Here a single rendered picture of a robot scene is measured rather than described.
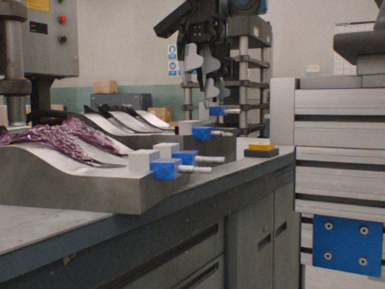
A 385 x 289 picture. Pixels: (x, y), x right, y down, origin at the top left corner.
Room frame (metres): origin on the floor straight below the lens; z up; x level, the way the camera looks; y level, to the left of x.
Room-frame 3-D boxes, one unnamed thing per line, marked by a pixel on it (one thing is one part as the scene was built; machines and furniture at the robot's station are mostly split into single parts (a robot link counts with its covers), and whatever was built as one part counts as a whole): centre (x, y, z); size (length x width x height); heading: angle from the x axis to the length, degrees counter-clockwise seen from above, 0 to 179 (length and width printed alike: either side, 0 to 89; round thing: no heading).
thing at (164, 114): (7.78, 0.45, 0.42); 0.86 x 0.33 x 0.83; 66
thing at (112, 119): (1.08, 0.15, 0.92); 0.35 x 0.16 x 0.09; 57
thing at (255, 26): (5.58, -0.55, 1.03); 1.54 x 0.94 x 2.06; 156
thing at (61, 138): (0.76, 0.28, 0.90); 0.26 x 0.18 x 0.08; 74
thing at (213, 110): (1.21, -0.09, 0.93); 0.13 x 0.05 x 0.05; 57
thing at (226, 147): (1.10, 0.16, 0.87); 0.50 x 0.26 x 0.14; 57
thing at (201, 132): (0.90, -0.04, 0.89); 0.13 x 0.05 x 0.05; 57
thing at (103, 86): (8.25, 1.79, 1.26); 0.42 x 0.33 x 0.29; 66
